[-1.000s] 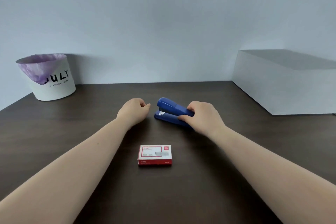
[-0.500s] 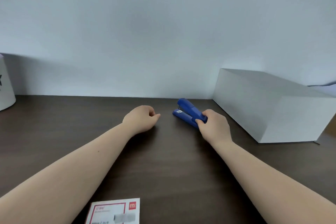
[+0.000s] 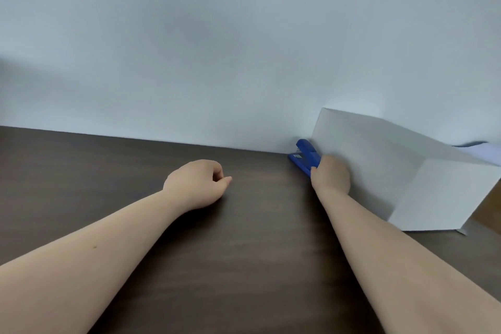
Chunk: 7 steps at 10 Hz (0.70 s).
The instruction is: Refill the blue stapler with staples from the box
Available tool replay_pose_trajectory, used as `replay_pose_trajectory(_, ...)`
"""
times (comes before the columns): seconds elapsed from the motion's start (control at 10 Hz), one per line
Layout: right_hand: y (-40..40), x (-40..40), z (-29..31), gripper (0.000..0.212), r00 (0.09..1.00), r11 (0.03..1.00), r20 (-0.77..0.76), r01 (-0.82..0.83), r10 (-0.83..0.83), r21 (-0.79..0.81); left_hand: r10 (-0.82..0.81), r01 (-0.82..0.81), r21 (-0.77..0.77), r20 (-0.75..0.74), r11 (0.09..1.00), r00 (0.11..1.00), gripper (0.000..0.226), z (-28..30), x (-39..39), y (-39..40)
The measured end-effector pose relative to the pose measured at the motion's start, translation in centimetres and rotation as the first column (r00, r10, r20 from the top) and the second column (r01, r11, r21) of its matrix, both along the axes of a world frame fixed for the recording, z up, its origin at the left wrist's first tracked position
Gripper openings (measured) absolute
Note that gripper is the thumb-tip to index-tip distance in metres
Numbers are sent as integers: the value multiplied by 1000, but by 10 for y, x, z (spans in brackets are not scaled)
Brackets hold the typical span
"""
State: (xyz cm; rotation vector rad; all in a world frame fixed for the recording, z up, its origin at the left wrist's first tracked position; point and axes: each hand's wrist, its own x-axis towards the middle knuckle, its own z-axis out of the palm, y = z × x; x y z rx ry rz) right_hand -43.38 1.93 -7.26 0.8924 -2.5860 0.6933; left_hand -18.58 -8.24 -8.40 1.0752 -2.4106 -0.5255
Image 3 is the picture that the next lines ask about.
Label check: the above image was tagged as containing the person's left forearm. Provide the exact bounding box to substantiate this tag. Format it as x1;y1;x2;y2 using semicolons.
0;189;185;334

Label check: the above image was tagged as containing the person's left hand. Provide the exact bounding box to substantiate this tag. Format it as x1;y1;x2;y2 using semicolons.
162;159;233;213

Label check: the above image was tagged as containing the person's right hand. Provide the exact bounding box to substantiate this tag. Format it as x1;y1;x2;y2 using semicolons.
310;155;352;196

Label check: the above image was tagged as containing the person's right forearm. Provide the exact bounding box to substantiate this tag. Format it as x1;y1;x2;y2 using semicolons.
315;187;501;334

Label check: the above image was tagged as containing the blue stapler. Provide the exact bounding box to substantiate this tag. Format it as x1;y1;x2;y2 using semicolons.
288;139;322;178

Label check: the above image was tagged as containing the white paper sheet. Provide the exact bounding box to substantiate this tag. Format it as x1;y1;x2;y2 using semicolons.
310;107;501;236
451;141;501;167

